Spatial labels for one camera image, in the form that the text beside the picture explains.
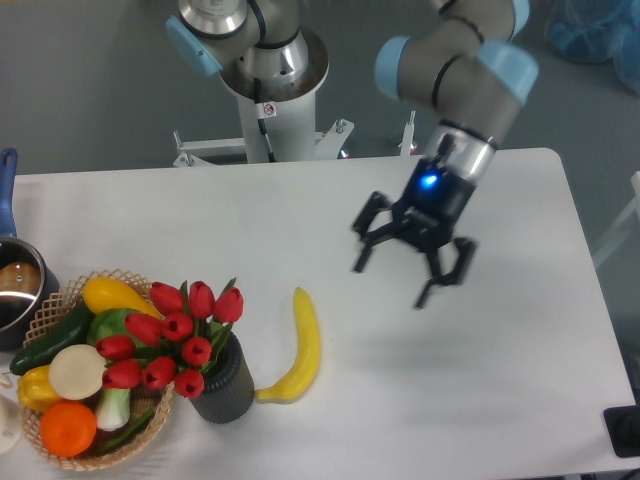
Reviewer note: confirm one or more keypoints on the white round radish slice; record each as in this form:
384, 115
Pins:
76, 372

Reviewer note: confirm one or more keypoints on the yellow squash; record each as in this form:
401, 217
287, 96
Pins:
104, 293

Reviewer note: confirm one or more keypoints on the green chili pepper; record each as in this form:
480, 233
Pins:
126, 436

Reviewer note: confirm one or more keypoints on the white metal frame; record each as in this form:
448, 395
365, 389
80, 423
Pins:
619, 229

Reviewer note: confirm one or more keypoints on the blue handled saucepan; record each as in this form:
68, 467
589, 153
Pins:
26, 280

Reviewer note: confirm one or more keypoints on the dark green cucumber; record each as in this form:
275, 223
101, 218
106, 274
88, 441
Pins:
72, 329

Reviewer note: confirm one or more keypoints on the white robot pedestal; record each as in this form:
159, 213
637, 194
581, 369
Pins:
275, 90

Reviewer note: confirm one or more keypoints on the green bok choy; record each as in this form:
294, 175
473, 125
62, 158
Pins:
108, 334

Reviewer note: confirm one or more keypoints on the woven wicker basket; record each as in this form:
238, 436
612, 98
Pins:
153, 405

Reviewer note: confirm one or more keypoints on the white round object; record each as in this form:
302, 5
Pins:
10, 425

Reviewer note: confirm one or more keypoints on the red tulip bouquet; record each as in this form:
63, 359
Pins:
180, 347

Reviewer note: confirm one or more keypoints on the orange fruit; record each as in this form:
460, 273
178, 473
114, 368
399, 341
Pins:
68, 429

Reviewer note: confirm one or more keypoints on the yellow bell pepper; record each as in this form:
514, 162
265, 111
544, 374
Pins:
35, 391

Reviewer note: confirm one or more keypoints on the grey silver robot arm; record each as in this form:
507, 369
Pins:
468, 70

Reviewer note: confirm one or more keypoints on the black device at edge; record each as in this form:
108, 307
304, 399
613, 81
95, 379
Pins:
623, 429

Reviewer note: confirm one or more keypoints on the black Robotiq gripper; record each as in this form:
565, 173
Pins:
432, 210

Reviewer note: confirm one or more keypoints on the yellow banana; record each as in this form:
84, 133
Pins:
301, 375

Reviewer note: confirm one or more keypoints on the blue plastic bag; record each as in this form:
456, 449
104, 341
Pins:
598, 32

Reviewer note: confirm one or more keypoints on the dark grey ribbed vase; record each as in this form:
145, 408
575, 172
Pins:
229, 386

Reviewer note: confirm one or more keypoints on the garlic clove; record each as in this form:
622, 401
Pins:
5, 381

